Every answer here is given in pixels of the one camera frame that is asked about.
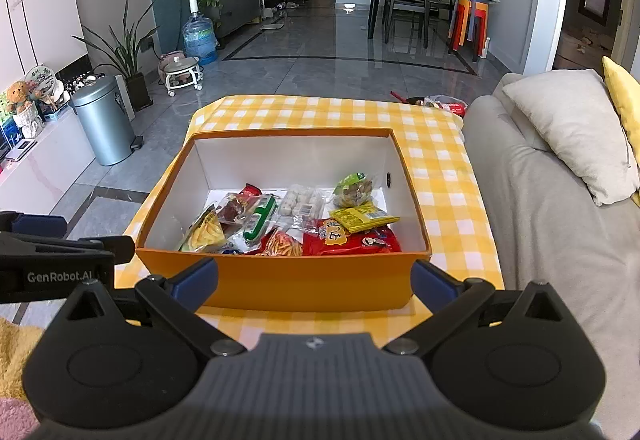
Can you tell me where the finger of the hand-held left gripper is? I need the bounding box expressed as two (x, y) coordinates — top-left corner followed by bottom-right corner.
(0, 211), (68, 238)
(0, 231), (137, 266)

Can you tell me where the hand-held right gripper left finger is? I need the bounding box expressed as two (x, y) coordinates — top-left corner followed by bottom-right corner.
(55, 257), (246, 357)

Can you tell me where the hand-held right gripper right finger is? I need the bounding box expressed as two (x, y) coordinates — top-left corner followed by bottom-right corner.
(385, 260), (581, 356)

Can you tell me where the green chips bag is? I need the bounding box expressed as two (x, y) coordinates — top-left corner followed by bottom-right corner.
(179, 205), (236, 255)

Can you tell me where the red-topped brown snack packet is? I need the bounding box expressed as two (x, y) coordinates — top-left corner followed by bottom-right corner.
(217, 184), (263, 226)

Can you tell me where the large red snack bag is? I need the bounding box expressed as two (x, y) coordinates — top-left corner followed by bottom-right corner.
(302, 217), (402, 257)

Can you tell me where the white green snack packet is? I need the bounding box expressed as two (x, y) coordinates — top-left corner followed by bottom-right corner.
(235, 194), (279, 253)

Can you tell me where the red fries snack bag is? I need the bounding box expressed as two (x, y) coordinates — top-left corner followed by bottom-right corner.
(255, 227), (305, 257)

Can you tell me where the yellow snack packet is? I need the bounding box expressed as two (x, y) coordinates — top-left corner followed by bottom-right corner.
(327, 202), (401, 235)

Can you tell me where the orange cardboard box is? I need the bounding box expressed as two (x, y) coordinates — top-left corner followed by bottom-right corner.
(135, 129), (432, 313)

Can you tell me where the small green snack packet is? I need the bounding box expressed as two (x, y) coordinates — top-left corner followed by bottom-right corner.
(332, 172), (383, 210)

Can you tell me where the clear bag of white balls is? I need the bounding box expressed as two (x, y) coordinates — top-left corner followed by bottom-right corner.
(274, 185), (326, 233)

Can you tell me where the white low cabinet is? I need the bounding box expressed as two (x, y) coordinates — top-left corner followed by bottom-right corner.
(0, 112), (98, 221)

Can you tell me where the yellow fluffy rug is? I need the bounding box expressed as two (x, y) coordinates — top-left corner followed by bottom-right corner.
(0, 317), (46, 401)

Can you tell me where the yellow checkered tablecloth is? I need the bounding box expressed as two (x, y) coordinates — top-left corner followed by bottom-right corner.
(114, 94), (503, 351)

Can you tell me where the grey sofa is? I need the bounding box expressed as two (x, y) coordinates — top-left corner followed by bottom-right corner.
(460, 72), (640, 440)

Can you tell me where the grey metal trash bin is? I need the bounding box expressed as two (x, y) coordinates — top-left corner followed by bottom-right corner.
(70, 75), (143, 167)

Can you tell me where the brown teddy bear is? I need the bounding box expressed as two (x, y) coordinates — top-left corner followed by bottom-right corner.
(5, 81), (36, 113)

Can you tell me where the pink fluffy rug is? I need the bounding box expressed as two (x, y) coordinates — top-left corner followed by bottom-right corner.
(0, 397), (38, 436)

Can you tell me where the round floral fan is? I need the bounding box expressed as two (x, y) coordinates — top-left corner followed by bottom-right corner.
(25, 65), (63, 96)

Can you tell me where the long-leaf potted plant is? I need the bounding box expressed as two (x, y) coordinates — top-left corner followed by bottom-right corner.
(72, 0), (161, 111)

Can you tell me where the clear bag with red items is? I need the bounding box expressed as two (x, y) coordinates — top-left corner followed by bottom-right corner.
(424, 95), (468, 117)

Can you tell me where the small white rolling stool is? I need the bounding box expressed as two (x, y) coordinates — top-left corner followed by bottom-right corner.
(159, 49), (204, 97)

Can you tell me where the grey pillow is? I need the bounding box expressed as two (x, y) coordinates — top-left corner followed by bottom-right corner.
(501, 68), (640, 207)

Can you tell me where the blue water jug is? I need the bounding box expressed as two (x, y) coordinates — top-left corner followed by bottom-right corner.
(181, 0), (219, 66)

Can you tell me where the plastic stool stack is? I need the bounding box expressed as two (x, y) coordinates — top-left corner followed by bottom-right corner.
(470, 2), (490, 61)
(447, 0), (476, 53)

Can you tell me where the yellow pillow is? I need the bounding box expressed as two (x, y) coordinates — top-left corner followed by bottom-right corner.
(601, 55), (640, 208)

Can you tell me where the red-handled dark pan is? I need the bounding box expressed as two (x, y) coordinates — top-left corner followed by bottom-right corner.
(390, 91), (426, 107)

